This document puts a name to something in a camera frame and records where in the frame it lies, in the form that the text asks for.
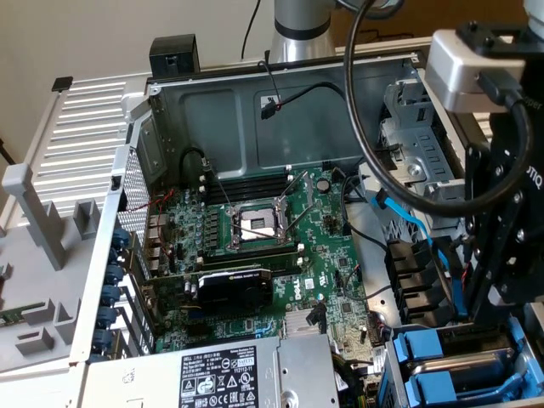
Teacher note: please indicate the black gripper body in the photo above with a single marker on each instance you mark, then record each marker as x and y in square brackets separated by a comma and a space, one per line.
[506, 144]

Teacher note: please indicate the hard disk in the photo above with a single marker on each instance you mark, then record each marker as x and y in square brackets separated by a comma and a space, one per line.
[423, 345]
[435, 384]

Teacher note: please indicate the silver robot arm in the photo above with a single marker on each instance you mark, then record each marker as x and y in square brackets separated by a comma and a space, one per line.
[297, 42]

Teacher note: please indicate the metal disk bay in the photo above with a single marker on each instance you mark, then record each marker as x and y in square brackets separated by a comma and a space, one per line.
[398, 384]

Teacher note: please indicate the silver drive cage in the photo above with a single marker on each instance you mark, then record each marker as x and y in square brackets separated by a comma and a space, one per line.
[408, 136]

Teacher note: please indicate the green Dell motherboard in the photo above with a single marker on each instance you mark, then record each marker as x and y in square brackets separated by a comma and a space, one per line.
[327, 255]

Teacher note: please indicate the brown cardboard box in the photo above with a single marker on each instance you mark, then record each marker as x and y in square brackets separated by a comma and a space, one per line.
[425, 17]

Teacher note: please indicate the round coin battery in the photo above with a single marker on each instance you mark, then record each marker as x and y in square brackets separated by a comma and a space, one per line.
[324, 184]

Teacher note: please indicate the thin locking lever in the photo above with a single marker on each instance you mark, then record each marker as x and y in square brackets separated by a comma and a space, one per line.
[300, 219]
[222, 190]

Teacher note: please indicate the silver socket cover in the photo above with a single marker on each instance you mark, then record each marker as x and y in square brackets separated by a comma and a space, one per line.
[309, 187]

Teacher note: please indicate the black RAM slot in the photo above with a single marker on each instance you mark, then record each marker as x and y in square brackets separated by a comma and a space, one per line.
[255, 183]
[255, 253]
[255, 247]
[255, 177]
[289, 268]
[255, 190]
[255, 196]
[255, 259]

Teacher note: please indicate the silver chipset heatsink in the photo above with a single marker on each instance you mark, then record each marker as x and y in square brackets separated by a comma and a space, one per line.
[297, 325]

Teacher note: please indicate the open metal PC case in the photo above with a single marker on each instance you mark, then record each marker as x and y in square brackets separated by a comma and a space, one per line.
[297, 136]

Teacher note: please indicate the CPU socket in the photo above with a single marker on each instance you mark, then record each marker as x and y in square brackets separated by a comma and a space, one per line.
[255, 221]

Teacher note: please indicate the black graphics card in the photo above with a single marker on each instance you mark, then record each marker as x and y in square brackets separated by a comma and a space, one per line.
[238, 291]

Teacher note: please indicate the blue expansion slot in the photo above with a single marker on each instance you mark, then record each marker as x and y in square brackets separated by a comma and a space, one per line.
[195, 315]

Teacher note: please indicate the silver power supply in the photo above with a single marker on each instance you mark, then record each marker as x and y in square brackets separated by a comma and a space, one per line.
[212, 374]

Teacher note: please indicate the black box device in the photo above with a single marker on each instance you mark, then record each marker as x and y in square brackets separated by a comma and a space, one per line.
[174, 55]

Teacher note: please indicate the blue card retainer clip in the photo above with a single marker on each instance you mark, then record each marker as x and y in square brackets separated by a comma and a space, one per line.
[103, 341]
[114, 274]
[108, 317]
[111, 295]
[117, 256]
[121, 236]

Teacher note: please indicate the grey parts rack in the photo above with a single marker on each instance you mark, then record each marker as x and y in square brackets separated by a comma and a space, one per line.
[42, 255]

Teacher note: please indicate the black end cap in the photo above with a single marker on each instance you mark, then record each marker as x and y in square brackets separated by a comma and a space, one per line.
[62, 83]

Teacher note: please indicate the green RAM stick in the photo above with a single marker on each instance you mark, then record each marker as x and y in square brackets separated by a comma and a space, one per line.
[21, 313]

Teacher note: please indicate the CPU chip with silver lid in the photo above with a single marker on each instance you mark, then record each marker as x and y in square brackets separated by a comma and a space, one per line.
[4, 272]

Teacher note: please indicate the black ribbed fan duct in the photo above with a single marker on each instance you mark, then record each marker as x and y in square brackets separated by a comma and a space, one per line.
[408, 280]

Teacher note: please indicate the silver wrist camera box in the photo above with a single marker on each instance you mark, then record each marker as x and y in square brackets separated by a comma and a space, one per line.
[450, 72]

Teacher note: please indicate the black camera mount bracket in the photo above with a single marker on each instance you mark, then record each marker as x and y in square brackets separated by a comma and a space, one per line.
[467, 32]

